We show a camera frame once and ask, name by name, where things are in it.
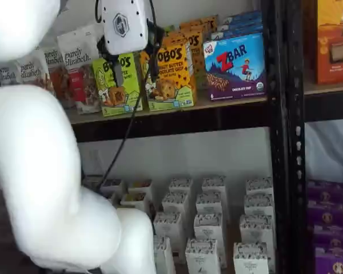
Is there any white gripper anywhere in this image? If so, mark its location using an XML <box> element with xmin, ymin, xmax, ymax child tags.
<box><xmin>97</xmin><ymin>0</ymin><xmax>165</xmax><ymax>87</ymax></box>

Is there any orange Bobo's peanut butter box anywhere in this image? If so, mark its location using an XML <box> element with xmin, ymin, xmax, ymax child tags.
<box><xmin>179</xmin><ymin>20</ymin><xmax>218</xmax><ymax>37</ymax></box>
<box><xmin>139</xmin><ymin>39</ymin><xmax>196</xmax><ymax>111</ymax></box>
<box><xmin>200</xmin><ymin>14</ymin><xmax>220</xmax><ymax>25</ymax></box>
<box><xmin>167</xmin><ymin>30</ymin><xmax>205</xmax><ymax>91</ymax></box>

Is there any green Bobo's apple pie box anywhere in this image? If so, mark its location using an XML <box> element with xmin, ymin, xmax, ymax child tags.
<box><xmin>91</xmin><ymin>53</ymin><xmax>144</xmax><ymax>118</ymax></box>
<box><xmin>159</xmin><ymin>25</ymin><xmax>177</xmax><ymax>39</ymax></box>

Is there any wooden shelf board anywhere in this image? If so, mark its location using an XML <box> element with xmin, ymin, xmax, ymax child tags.
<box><xmin>82</xmin><ymin>174</ymin><xmax>275</xmax><ymax>274</ymax></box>
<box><xmin>64</xmin><ymin>95</ymin><xmax>268</xmax><ymax>126</ymax></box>

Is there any blue purple Zbar box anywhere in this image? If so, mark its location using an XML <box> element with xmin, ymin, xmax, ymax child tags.
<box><xmin>218</xmin><ymin>17</ymin><xmax>264</xmax><ymax>30</ymax></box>
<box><xmin>202</xmin><ymin>32</ymin><xmax>267</xmax><ymax>102</ymax></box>
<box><xmin>210</xmin><ymin>24</ymin><xmax>264</xmax><ymax>41</ymax></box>
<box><xmin>222</xmin><ymin>10</ymin><xmax>262</xmax><ymax>22</ymax></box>

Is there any blue label granola box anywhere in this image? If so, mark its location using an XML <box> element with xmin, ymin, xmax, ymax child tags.
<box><xmin>101</xmin><ymin>178</ymin><xmax>124</xmax><ymax>196</ymax></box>

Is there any yellow label granola box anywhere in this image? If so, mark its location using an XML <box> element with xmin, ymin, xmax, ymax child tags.
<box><xmin>127</xmin><ymin>179</ymin><xmax>154</xmax><ymax>198</ymax></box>
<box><xmin>119</xmin><ymin>192</ymin><xmax>149</xmax><ymax>213</ymax></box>

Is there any orange brown cereal box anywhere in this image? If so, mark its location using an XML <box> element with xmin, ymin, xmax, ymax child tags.
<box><xmin>314</xmin><ymin>0</ymin><xmax>343</xmax><ymax>85</ymax></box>

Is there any purple snack box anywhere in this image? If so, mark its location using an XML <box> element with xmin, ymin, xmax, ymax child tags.
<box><xmin>306</xmin><ymin>199</ymin><xmax>343</xmax><ymax>226</ymax></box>
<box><xmin>307</xmin><ymin>179</ymin><xmax>343</xmax><ymax>202</ymax></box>
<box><xmin>314</xmin><ymin>249</ymin><xmax>343</xmax><ymax>274</ymax></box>
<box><xmin>313</xmin><ymin>224</ymin><xmax>343</xmax><ymax>252</ymax></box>

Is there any granola bag red label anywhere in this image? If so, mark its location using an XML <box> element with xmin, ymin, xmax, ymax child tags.
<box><xmin>57</xmin><ymin>24</ymin><xmax>101</xmax><ymax>115</ymax></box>

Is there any granola bag orange label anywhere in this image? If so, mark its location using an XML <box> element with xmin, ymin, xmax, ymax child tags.
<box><xmin>41</xmin><ymin>45</ymin><xmax>75</xmax><ymax>111</ymax></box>

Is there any white granola bag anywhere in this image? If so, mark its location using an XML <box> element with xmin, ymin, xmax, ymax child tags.
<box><xmin>15</xmin><ymin>50</ymin><xmax>54</xmax><ymax>96</ymax></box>
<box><xmin>0</xmin><ymin>66</ymin><xmax>19</xmax><ymax>88</ymax></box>

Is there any white patterned carton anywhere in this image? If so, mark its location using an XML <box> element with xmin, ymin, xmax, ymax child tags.
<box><xmin>153</xmin><ymin>212</ymin><xmax>184</xmax><ymax>239</ymax></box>
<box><xmin>202</xmin><ymin>176</ymin><xmax>227</xmax><ymax>195</ymax></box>
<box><xmin>239</xmin><ymin>214</ymin><xmax>274</xmax><ymax>244</ymax></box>
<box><xmin>184</xmin><ymin>238</ymin><xmax>222</xmax><ymax>274</ymax></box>
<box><xmin>161</xmin><ymin>192</ymin><xmax>190</xmax><ymax>215</ymax></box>
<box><xmin>245</xmin><ymin>176</ymin><xmax>274</xmax><ymax>197</ymax></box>
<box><xmin>193</xmin><ymin>213</ymin><xmax>224</xmax><ymax>241</ymax></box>
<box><xmin>153</xmin><ymin>235</ymin><xmax>177</xmax><ymax>274</ymax></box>
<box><xmin>168</xmin><ymin>178</ymin><xmax>194</xmax><ymax>198</ymax></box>
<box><xmin>233</xmin><ymin>241</ymin><xmax>270</xmax><ymax>274</ymax></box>
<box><xmin>195</xmin><ymin>192</ymin><xmax>224</xmax><ymax>215</ymax></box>
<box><xmin>243</xmin><ymin>194</ymin><xmax>276</xmax><ymax>217</ymax></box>

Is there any black metal shelf frame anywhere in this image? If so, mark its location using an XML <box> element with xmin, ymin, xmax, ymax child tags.
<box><xmin>70</xmin><ymin>0</ymin><xmax>288</xmax><ymax>274</ymax></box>
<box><xmin>285</xmin><ymin>0</ymin><xmax>343</xmax><ymax>274</ymax></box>

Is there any black cable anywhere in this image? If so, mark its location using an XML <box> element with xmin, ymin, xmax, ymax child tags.
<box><xmin>95</xmin><ymin>0</ymin><xmax>165</xmax><ymax>189</ymax></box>

